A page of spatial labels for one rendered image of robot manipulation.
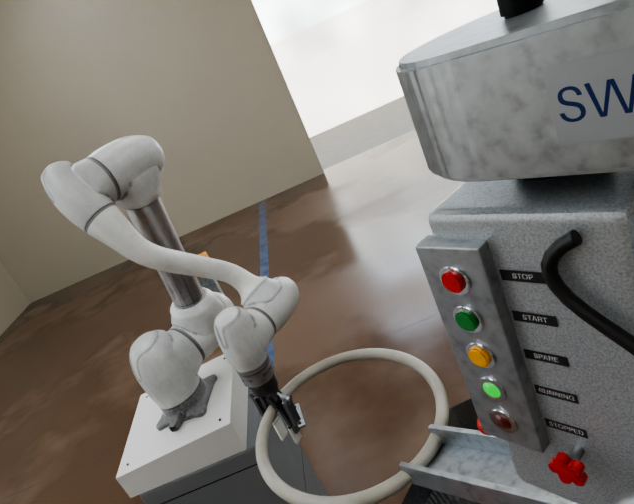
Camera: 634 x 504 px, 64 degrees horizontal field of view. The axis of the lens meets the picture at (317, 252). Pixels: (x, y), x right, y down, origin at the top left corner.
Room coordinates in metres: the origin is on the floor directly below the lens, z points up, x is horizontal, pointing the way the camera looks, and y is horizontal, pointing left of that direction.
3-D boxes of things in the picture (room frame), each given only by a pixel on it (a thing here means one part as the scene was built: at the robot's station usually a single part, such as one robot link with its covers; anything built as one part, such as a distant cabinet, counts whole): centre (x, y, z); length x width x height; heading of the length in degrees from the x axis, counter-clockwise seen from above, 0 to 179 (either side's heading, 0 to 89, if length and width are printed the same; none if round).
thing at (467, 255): (0.47, -0.13, 1.40); 0.08 x 0.03 x 0.28; 34
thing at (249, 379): (1.15, 0.27, 1.09); 0.09 x 0.09 x 0.06
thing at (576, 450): (0.40, -0.16, 1.26); 0.04 x 0.04 x 0.04; 34
